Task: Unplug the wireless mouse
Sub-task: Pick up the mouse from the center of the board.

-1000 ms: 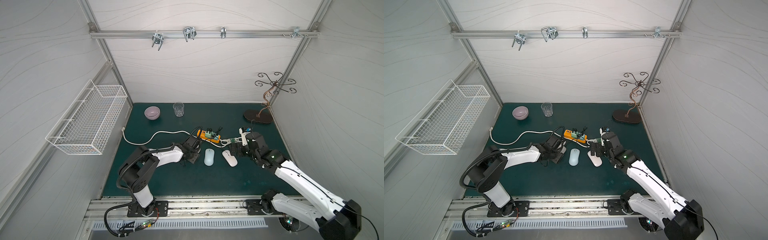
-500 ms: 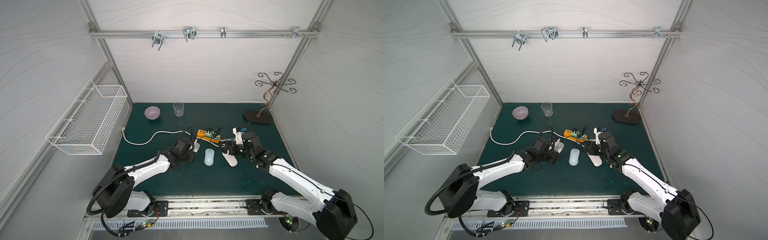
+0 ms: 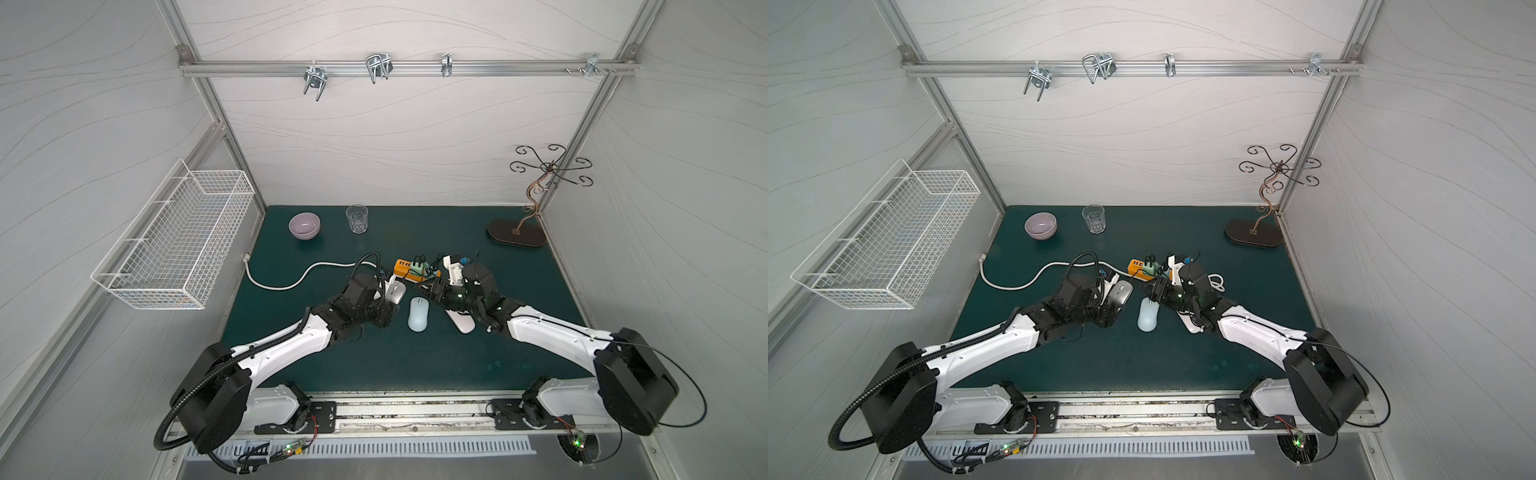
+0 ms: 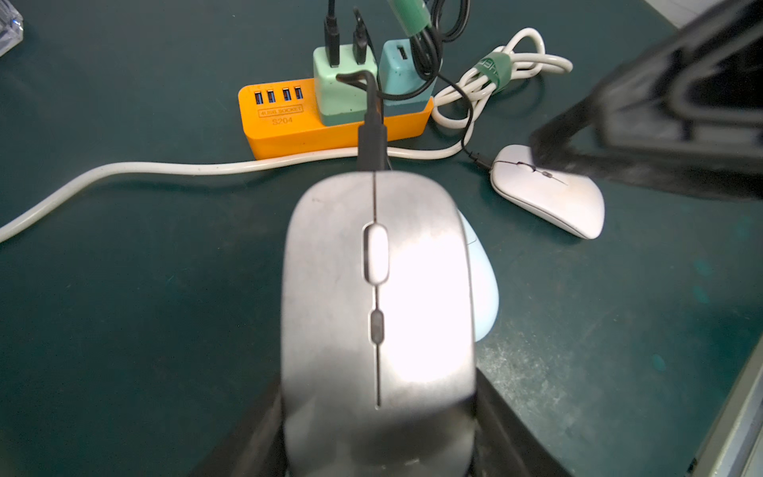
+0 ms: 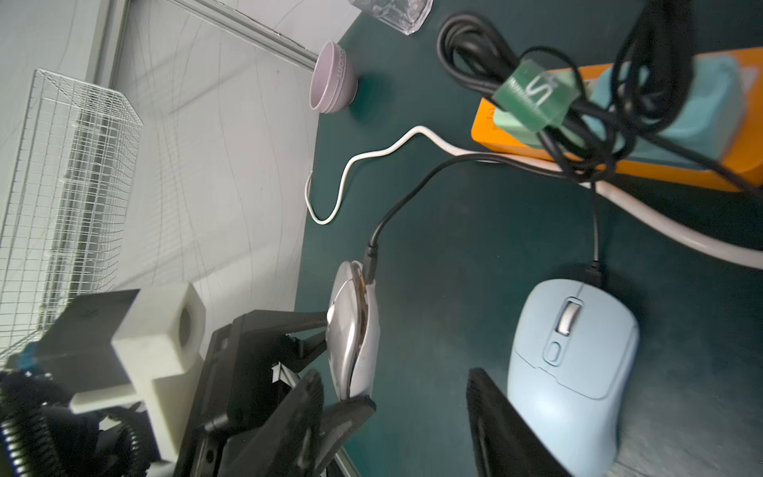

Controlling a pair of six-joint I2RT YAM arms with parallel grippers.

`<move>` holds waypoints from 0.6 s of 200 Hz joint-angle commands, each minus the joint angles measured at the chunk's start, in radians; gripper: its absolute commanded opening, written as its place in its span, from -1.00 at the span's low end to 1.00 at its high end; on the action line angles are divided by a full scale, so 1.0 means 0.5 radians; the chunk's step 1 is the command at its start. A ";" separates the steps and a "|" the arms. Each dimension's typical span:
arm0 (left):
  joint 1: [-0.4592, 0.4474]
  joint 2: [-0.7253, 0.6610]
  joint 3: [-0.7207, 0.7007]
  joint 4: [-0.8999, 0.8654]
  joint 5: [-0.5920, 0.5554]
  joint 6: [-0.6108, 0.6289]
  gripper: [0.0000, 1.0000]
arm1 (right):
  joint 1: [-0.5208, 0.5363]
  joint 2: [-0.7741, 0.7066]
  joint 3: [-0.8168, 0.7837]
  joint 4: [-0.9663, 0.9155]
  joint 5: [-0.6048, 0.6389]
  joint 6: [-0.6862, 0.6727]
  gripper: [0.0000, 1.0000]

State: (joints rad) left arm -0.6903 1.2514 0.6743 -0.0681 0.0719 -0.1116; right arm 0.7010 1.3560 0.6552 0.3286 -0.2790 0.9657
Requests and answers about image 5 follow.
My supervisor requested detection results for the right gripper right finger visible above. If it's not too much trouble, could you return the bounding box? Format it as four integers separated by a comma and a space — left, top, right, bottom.
466, 368, 568, 476

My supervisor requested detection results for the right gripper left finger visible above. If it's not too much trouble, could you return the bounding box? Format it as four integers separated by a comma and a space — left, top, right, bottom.
218, 371, 324, 476

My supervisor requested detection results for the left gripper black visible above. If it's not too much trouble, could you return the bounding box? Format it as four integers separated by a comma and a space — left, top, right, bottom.
174, 310, 377, 476

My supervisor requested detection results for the silver wireless mouse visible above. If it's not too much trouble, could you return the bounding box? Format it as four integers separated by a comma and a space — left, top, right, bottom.
326, 262, 381, 401

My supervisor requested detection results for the light blue wireless mouse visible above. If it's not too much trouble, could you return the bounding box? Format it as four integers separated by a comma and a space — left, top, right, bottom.
507, 278, 640, 476

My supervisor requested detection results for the black cable bundle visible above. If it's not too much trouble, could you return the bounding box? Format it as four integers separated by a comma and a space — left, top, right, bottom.
362, 0, 763, 286

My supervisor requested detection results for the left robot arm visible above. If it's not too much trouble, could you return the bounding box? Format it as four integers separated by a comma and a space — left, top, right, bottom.
1, 310, 377, 476

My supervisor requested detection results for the pink bowl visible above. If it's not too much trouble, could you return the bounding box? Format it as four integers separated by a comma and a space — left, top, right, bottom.
309, 42, 359, 114

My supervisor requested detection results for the clear glass cup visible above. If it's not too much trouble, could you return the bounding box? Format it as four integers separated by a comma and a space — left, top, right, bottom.
349, 0, 433, 36

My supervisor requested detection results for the orange power strip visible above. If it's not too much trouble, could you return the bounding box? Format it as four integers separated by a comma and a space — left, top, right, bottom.
471, 47, 762, 192

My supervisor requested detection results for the mint green charger plug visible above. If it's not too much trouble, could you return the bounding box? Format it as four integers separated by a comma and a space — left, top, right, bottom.
492, 55, 746, 169

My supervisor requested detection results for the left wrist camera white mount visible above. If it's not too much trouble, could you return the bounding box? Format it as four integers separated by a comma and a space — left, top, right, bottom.
12, 282, 206, 462

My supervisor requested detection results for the white wire basket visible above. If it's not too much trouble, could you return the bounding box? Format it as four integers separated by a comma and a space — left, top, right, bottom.
1, 69, 143, 362

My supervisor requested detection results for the white power strip cable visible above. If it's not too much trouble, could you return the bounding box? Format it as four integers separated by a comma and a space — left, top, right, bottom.
303, 124, 763, 270

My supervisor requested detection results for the green velcro cable tie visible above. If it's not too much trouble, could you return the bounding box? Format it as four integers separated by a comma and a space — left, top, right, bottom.
491, 60, 585, 133

